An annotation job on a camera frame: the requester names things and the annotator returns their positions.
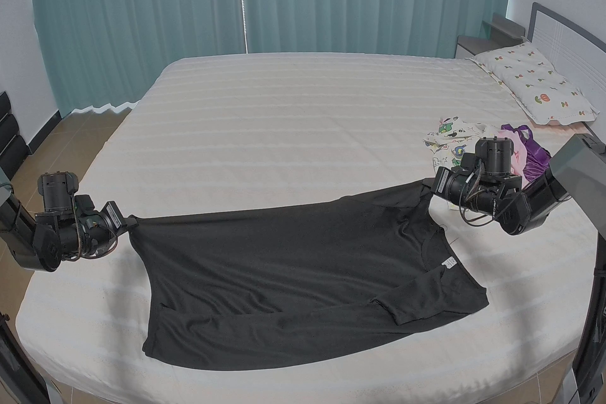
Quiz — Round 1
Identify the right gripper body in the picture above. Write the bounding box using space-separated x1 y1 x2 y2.
433 165 499 217

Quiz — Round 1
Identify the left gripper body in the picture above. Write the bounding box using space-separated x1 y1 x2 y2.
65 201 130 260

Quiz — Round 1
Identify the black T-shirt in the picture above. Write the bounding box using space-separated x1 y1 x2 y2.
128 177 489 372

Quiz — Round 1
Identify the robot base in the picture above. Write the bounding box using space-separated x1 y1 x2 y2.
563 366 581 404

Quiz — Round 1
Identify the bed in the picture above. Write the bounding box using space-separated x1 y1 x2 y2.
14 2 606 393

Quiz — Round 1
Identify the white printed pyjama top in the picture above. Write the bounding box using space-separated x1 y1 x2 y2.
423 116 493 171

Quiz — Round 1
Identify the pink garment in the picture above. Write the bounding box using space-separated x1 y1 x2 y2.
495 130 528 178

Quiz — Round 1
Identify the purple garment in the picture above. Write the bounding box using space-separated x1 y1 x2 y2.
501 124 552 182

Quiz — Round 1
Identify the white printed pillow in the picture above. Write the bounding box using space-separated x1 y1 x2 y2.
466 43 599 127

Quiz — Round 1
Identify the grey bedside table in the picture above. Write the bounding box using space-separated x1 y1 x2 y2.
456 12 526 59

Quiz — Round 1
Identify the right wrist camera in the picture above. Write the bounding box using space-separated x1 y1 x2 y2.
461 153 483 178

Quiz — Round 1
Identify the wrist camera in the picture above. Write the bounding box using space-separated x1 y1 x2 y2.
73 195 95 218
461 153 483 178

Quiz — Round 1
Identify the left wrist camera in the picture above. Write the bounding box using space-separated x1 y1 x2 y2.
73 195 95 218

